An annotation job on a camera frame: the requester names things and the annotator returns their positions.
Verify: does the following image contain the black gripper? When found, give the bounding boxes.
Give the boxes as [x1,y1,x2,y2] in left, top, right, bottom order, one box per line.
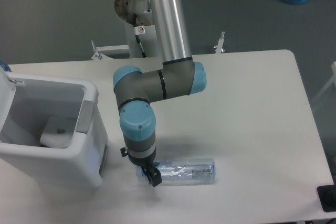
[128,153,162,187]

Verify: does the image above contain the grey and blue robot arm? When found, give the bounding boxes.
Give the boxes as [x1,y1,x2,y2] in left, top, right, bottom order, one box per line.
[112,0,207,186]

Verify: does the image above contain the white paper wrapper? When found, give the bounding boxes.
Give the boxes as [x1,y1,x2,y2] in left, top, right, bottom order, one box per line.
[40,116,76,149]

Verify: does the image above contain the white trash can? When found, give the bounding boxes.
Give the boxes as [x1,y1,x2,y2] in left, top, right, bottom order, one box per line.
[1,71,108,188]

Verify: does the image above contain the black device at table edge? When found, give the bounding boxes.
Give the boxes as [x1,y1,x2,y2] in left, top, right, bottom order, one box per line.
[317,185,335,212]

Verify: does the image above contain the clear plastic water bottle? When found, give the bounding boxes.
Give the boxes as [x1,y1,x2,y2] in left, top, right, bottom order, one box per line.
[135,158,217,187]

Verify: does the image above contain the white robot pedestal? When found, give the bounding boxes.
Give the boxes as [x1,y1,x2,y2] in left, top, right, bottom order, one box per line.
[90,0,163,60]

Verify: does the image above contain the white frame at right edge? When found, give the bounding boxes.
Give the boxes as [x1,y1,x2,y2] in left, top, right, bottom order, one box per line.
[314,62,336,100]

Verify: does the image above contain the black cable on pedestal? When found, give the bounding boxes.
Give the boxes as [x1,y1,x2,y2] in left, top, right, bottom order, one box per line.
[133,13,148,58]

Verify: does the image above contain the blue object at left edge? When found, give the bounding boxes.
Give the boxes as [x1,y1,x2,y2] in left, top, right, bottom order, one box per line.
[0,61,11,72]

